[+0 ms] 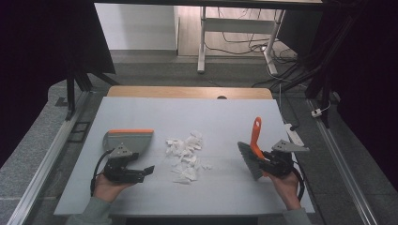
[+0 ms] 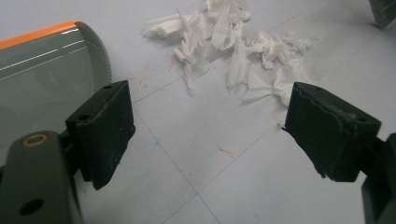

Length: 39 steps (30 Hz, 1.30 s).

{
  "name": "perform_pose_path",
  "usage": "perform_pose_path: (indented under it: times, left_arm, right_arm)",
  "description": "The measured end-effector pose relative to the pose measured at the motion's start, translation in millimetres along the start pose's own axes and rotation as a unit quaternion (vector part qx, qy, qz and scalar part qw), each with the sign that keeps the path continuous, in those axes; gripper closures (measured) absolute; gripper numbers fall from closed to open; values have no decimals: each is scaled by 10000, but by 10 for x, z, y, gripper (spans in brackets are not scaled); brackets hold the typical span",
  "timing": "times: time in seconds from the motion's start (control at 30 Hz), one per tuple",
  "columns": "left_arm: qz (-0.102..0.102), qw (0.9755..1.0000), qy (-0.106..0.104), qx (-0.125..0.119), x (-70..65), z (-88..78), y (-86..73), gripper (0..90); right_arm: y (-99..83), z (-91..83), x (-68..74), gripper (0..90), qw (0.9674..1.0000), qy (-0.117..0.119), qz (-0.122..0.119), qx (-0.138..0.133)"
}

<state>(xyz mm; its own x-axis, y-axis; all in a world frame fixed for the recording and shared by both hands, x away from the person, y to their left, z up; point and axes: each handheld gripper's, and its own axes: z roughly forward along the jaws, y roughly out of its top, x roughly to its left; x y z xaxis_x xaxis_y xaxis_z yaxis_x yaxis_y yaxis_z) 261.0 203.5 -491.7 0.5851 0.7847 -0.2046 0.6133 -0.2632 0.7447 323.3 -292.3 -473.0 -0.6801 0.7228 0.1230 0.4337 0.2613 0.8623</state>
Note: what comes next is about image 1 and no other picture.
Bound aluminium floor rail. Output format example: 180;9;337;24
6;89;96;225
307;98;380;225

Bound orange brush with grey bristles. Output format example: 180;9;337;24
237;116;274;182

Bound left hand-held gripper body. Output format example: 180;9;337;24
102;142;146;185

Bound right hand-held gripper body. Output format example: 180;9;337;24
263;139;311;180

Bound person's left hand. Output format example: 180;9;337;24
93;172;136;204

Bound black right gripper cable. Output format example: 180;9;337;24
291;159;306;203

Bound black curtain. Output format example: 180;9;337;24
322;0;398;192
0;0;117;168

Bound wooden table board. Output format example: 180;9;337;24
106;85;274;101

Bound white power strip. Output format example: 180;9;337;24
283;123;305;148

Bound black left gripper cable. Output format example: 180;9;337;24
89;148;115;198

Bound black floor cables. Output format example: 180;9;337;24
204;7;302;131

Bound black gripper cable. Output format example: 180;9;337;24
89;148;115;198
291;159;306;203

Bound person's right hand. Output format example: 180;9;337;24
267;170;303;211

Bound white desk frame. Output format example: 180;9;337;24
196;6;286;76

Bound grey dustpan with orange edge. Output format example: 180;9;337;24
101;128;155;157

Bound pile of white paper scraps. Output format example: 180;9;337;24
164;129;214;186

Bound black metal stand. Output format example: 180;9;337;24
63;59;120;122
274;12;350;129

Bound black floor bracket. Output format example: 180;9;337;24
67;120;92;144

